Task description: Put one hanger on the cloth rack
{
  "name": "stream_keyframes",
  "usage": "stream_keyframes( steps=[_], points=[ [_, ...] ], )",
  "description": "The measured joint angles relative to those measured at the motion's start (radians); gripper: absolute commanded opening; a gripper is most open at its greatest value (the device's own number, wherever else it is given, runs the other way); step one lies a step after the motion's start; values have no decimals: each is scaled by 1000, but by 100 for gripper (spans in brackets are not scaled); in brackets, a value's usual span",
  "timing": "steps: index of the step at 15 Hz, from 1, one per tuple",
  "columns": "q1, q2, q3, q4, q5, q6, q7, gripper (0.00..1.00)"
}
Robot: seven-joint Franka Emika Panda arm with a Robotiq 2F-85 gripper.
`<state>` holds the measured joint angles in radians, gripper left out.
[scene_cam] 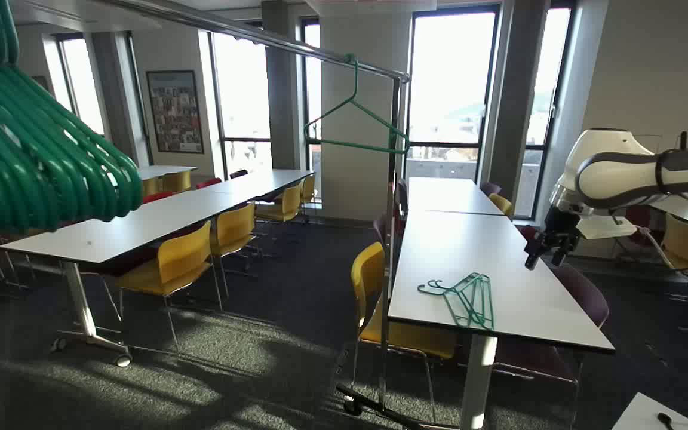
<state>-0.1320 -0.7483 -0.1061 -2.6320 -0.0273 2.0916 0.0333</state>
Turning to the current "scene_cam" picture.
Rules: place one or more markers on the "yellow chair near rack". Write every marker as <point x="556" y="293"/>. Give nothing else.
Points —
<point x="368" y="295"/>

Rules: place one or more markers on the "white far table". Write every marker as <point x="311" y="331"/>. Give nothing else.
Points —
<point x="442" y="195"/>

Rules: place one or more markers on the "metal clothes rack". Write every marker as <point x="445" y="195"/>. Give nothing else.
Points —
<point x="245" y="31"/>

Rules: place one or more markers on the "bunch of green hangers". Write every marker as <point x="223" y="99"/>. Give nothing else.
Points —
<point x="53" y="167"/>

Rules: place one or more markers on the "green hangers on table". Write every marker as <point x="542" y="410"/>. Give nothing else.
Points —
<point x="468" y="301"/>

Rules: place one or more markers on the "white table with hangers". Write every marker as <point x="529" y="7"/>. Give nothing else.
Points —
<point x="523" y="305"/>

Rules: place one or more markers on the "yellow chair front left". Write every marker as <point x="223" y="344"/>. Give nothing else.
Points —
<point x="178" y="263"/>

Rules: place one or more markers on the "yellow chair far left row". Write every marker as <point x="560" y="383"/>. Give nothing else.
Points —
<point x="284" y="205"/>

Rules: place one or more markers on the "purple chair right of table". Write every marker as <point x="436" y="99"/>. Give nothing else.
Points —
<point x="561" y="364"/>

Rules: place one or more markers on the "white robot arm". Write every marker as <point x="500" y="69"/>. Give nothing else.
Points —
<point x="602" y="176"/>

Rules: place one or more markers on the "green hanger on rack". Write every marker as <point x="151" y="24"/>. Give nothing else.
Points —
<point x="353" y="114"/>

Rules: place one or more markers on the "long white left table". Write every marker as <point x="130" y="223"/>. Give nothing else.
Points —
<point x="94" y="241"/>

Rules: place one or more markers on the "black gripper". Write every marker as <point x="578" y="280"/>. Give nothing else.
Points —
<point x="556" y="238"/>

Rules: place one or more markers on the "framed wall picture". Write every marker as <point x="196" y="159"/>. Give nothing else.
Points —
<point x="174" y="111"/>

